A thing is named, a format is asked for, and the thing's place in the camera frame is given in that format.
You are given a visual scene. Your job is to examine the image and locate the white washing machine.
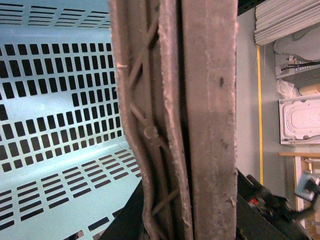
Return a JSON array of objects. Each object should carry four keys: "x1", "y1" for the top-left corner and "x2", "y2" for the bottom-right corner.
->
[{"x1": 278, "y1": 94, "x2": 320, "y2": 147}]

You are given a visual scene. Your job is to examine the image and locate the light blue plastic basket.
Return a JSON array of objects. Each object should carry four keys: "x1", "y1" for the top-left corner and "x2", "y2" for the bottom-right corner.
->
[{"x1": 0, "y1": 0, "x2": 141, "y2": 240}]

